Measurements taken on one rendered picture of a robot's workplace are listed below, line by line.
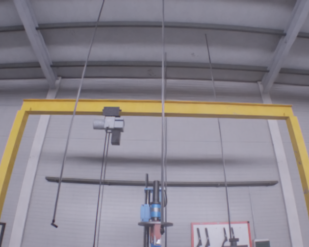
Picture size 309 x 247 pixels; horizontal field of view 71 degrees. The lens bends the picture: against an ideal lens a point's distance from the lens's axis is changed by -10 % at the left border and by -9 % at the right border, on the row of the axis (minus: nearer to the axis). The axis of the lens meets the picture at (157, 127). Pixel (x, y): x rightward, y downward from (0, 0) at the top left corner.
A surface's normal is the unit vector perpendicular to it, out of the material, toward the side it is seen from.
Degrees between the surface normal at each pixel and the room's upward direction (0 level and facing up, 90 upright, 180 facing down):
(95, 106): 90
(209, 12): 173
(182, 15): 173
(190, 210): 90
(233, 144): 90
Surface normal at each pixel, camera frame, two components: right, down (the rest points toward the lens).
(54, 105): 0.02, -0.49
